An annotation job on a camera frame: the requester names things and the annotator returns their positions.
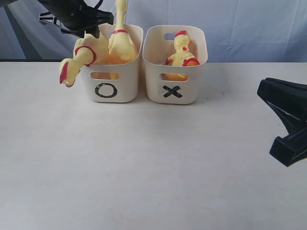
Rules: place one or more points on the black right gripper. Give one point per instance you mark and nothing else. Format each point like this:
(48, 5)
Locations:
(289, 101)

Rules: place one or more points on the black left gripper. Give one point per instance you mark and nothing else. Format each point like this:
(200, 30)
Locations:
(75, 16)

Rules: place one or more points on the yellow rubber chicken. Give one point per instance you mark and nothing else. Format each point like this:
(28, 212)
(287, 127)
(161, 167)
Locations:
(121, 47)
(87, 51)

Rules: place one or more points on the yellow rubber chicken front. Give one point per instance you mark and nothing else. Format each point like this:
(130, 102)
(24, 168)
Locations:
(121, 47)

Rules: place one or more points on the detached yellow chicken head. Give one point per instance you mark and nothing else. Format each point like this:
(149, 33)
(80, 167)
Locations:
(182, 41)

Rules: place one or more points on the headless yellow chicken body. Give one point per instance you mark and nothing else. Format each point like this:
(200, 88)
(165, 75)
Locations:
(181, 59)

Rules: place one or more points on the cream bin marked O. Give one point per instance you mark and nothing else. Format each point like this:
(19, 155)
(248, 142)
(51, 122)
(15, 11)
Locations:
(115, 83)

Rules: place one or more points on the blue-grey backdrop curtain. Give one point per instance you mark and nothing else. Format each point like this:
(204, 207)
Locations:
(235, 30)

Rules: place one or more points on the cream bin marked X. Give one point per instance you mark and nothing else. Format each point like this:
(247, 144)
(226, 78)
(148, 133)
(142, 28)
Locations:
(158, 46)

